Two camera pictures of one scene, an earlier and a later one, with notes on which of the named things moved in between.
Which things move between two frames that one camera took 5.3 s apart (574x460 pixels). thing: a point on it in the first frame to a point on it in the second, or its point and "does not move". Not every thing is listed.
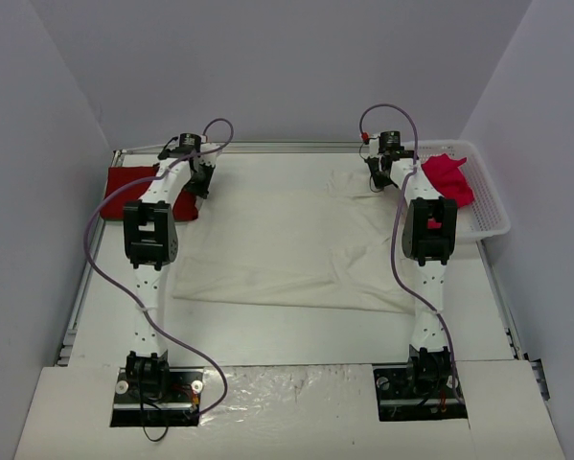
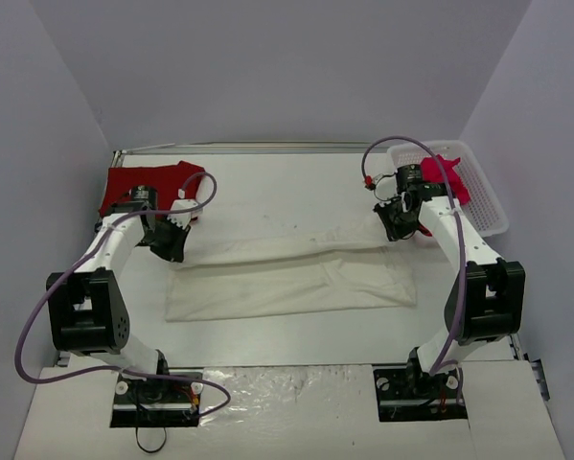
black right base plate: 400,398 does not move
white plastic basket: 485,217 does not move
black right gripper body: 378,172 to 395,217
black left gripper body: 200,181 to 167,240
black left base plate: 177,406 does not move
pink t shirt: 445,175 does not move
